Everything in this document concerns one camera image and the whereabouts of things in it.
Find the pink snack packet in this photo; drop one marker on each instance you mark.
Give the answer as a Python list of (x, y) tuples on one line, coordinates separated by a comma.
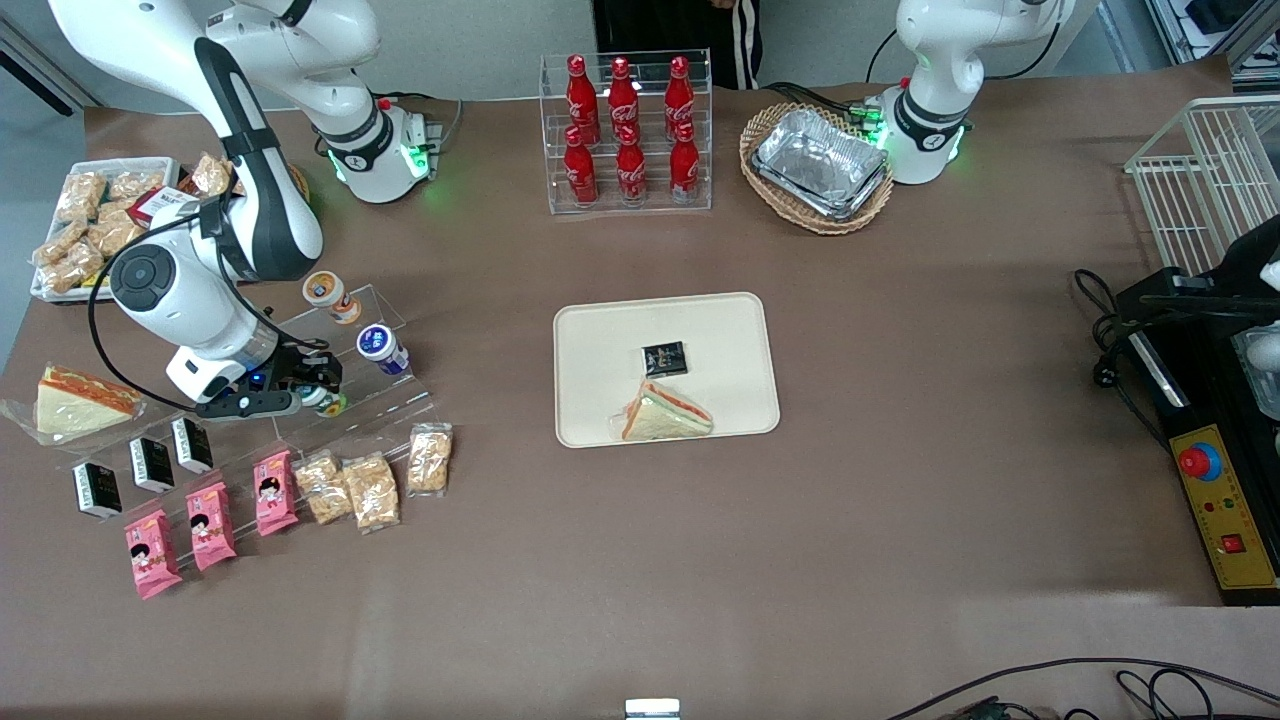
[(211, 527), (153, 555), (274, 493)]

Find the clear bag of puffed snacks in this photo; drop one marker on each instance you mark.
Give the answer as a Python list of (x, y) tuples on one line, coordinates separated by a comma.
[(212, 175), (70, 270), (115, 232), (58, 243), (80, 195), (135, 185)]

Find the blue gum bottle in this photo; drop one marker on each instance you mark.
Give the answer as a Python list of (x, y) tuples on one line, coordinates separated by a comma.
[(378, 343)]

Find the beige plastic tray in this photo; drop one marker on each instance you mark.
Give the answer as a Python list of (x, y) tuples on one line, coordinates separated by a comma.
[(600, 380)]

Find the clear acrylic stepped display stand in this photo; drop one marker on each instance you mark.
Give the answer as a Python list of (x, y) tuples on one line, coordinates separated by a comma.
[(385, 400)]

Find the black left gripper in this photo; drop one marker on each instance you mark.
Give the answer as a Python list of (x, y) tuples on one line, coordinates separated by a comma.
[(1249, 258)]

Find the red cookie box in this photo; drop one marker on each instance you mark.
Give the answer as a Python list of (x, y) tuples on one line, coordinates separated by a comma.
[(160, 203)]

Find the clear bag of nut brittle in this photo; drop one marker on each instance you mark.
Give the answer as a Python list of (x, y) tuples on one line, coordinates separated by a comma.
[(322, 488), (371, 493), (429, 460)]

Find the light wicker basket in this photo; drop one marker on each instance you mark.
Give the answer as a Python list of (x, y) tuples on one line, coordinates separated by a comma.
[(765, 195)]

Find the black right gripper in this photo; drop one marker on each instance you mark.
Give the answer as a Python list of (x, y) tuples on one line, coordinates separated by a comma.
[(296, 365)]

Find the white rectangular dish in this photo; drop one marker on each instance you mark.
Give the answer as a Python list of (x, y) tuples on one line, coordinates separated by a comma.
[(150, 163)]

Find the orange gum bottle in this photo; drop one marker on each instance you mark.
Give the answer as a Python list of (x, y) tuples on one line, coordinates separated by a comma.
[(323, 290)]

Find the brown wicker basket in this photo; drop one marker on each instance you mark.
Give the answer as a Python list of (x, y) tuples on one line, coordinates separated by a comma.
[(300, 185)]

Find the aluminium frame shelf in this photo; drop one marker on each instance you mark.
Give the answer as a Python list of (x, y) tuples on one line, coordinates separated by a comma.
[(1250, 40)]

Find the clear acrylic bottle rack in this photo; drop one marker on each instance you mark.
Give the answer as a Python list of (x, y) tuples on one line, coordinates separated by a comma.
[(552, 130)]

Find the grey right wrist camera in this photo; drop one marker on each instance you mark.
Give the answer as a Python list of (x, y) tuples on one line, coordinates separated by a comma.
[(250, 405)]

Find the wrapped triangle sandwich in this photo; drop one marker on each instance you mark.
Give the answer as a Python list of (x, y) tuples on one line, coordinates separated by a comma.
[(75, 405), (660, 415)]

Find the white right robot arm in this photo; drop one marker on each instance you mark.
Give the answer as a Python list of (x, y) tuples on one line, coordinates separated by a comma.
[(300, 40)]

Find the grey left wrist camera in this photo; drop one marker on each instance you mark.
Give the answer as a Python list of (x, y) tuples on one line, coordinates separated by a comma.
[(1265, 370)]

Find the small black carton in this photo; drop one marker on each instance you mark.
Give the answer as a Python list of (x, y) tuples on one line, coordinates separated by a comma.
[(97, 490), (152, 465), (192, 445)]

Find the small silver device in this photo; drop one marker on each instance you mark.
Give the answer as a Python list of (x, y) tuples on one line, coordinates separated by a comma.
[(652, 709)]

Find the dark metal rail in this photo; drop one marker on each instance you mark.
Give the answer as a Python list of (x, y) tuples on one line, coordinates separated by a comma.
[(40, 68)]

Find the aluminium foil tray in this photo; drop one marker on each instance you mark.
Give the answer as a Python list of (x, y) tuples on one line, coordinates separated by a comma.
[(820, 155), (850, 208)]

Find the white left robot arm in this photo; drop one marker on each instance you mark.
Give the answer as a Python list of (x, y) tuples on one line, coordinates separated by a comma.
[(940, 60)]

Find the green gum bottle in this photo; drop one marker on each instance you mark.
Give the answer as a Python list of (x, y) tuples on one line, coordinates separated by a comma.
[(335, 405)]

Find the black and yellow control box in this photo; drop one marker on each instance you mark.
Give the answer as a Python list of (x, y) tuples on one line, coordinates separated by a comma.
[(1225, 500)]

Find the black chocolate packet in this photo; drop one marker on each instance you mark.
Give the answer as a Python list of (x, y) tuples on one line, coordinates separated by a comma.
[(665, 358)]

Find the red cola bottle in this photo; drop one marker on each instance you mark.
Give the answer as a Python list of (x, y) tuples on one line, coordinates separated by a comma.
[(623, 95), (679, 92), (582, 95), (631, 172), (580, 175), (684, 168)]

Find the person in black trousers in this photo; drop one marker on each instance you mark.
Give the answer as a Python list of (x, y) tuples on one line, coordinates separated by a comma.
[(650, 30)]

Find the yellow and black packet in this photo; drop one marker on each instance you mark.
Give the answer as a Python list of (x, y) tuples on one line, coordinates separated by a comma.
[(92, 282)]

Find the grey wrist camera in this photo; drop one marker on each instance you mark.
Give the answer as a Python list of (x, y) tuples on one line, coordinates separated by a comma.
[(250, 405), (1265, 370)]

